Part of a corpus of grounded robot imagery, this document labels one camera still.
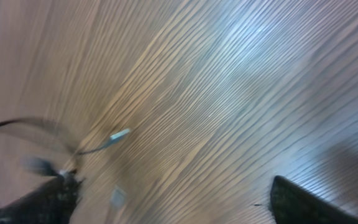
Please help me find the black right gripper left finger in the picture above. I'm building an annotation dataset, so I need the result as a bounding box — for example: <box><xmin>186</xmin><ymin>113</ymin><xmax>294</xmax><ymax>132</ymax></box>
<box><xmin>0</xmin><ymin>169</ymin><xmax>83</xmax><ymax>224</ymax></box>

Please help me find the black usb cable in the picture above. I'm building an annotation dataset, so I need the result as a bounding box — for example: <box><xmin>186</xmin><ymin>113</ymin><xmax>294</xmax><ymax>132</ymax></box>
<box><xmin>0</xmin><ymin>117</ymin><xmax>132</xmax><ymax>156</ymax></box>

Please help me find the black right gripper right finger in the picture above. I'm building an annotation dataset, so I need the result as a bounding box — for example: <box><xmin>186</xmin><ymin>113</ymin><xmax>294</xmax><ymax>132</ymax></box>
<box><xmin>269</xmin><ymin>175</ymin><xmax>358</xmax><ymax>224</ymax></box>

